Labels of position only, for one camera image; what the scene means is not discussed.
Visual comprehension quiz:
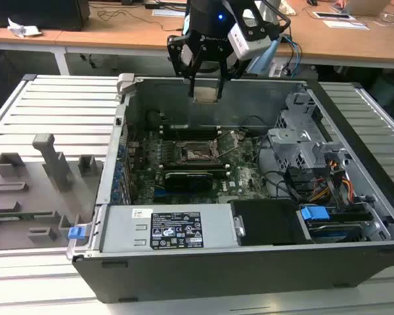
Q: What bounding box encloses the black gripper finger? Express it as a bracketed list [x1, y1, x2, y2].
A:
[165, 32, 208, 98]
[215, 45, 251, 100]

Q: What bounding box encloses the silver CPU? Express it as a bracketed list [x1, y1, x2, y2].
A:
[193, 85, 219, 104]

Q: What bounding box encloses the CPU socket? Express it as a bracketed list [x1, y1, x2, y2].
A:
[172, 139, 225, 165]

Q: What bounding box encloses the blue expansion slot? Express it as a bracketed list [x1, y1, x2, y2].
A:
[153, 185, 168, 203]

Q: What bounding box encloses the white paper strip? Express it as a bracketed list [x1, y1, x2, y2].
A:
[152, 9, 188, 17]

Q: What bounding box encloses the white patterned pouch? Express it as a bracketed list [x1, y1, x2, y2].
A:
[280, 0, 298, 16]

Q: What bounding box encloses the wooden desk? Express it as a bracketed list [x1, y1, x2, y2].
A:
[0, 0, 394, 70]

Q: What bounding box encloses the silver drive cage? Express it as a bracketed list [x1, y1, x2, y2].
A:
[267, 88, 349, 171]

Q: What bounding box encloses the graphics card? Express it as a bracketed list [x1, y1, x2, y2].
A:
[164, 169, 215, 193]

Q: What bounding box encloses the green motherboard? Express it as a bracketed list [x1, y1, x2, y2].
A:
[126, 126, 273, 205]

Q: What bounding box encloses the grey tablet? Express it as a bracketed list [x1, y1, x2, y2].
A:
[314, 11, 355, 20]

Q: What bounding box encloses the white paper sheet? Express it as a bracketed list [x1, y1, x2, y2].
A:
[322, 19, 370, 31]

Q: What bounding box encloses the beige laptop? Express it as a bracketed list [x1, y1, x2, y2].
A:
[344, 0, 391, 16]

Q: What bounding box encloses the hard disk in blue carrier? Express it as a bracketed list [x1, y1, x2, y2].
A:
[300, 205, 364, 244]

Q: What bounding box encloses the grey power supply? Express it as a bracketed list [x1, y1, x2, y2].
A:
[100, 203, 247, 253]

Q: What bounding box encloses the pale green bin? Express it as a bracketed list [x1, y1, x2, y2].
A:
[370, 73, 394, 108]

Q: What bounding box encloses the large black box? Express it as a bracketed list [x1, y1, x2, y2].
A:
[0, 0, 91, 32]

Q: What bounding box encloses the crumpled white paper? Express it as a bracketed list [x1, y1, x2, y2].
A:
[7, 16, 43, 37]

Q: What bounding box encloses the grey parts rack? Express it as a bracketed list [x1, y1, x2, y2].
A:
[0, 133, 105, 252]

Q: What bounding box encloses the black open PC case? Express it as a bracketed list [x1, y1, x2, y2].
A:
[71, 72, 394, 305]

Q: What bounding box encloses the blue case latch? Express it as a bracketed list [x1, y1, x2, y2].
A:
[68, 226, 86, 240]

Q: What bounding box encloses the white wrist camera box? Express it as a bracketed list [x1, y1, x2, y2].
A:
[227, 22, 272, 61]

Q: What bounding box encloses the black desk cable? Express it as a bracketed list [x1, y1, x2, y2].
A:
[97, 9, 185, 33]

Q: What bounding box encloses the blue cable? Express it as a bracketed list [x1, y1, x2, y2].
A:
[280, 32, 303, 78]

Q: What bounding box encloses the black cable bundle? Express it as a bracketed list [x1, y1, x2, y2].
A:
[255, 114, 316, 201]

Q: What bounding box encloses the yellow red wire bundle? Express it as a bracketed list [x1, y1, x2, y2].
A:
[310, 159, 353, 201]

